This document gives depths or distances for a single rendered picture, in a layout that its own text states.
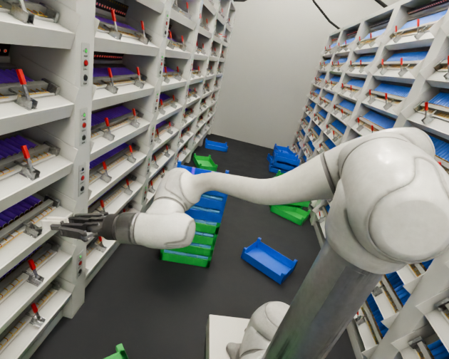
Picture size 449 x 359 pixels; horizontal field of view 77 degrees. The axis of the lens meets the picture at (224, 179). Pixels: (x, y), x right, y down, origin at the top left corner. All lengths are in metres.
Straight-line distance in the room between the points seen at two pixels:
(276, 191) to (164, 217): 0.32
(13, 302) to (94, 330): 0.44
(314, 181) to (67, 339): 1.17
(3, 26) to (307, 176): 0.68
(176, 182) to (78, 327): 0.85
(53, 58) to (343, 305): 0.95
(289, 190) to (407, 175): 0.28
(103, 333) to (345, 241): 1.17
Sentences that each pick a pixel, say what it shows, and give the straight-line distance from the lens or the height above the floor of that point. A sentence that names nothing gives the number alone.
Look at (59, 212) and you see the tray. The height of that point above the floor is 0.55.
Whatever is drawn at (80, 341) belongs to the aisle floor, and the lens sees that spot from 1.43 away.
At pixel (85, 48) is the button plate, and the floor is 1.08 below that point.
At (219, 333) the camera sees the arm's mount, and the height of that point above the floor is 0.26.
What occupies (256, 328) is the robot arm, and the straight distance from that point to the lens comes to 0.90.
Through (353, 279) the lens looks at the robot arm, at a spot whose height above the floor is 0.89.
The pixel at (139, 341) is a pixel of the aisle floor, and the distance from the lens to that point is 1.42.
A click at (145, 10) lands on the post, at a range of 1.64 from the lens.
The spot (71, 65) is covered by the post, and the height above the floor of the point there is 1.03.
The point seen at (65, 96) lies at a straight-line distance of 1.01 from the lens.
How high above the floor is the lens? 1.15
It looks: 23 degrees down
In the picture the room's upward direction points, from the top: 14 degrees clockwise
